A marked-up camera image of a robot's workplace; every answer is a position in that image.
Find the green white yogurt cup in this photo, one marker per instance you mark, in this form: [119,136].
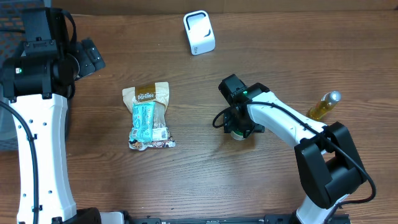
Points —
[237,135]

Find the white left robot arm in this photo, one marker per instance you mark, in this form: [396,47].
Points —
[46,196]

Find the teal snack packet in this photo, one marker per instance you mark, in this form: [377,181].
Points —
[142,122]

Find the white barcode scanner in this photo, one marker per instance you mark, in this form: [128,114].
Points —
[199,32]

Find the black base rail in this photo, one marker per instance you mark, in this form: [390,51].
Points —
[124,217]

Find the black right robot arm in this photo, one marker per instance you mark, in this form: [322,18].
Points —
[329,166]

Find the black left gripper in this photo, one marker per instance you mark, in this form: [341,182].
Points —
[90,55]

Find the brown white snack bag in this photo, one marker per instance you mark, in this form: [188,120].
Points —
[159,93]

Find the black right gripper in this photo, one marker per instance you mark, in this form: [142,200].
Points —
[233,124]

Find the yellow liquid glass bottle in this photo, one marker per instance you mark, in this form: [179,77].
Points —
[326,104]

